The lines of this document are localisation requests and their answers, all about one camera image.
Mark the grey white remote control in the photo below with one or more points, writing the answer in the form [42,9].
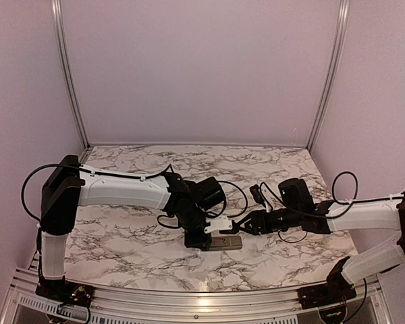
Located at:
[220,243]

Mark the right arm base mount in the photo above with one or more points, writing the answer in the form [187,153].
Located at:
[324,293]

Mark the aluminium frame post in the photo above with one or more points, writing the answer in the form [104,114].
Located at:
[334,63]
[57,13]

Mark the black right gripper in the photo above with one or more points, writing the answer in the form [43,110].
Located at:
[256,215]

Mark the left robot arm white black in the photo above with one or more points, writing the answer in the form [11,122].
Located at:
[73,185]

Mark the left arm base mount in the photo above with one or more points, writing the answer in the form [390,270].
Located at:
[65,292]

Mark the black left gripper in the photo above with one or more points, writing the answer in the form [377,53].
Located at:
[192,241]

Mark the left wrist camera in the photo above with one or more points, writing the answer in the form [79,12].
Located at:
[219,224]

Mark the right aluminium frame post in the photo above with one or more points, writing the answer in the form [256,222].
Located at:
[334,63]

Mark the front aluminium rail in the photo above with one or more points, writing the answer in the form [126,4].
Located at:
[125,305]

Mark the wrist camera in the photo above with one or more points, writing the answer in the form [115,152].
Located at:
[256,194]
[219,224]

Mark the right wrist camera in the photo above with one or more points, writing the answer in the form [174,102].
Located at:
[256,194]

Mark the left aluminium frame post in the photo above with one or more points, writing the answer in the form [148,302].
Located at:
[57,13]

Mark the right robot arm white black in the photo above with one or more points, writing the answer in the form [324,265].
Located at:
[329,216]

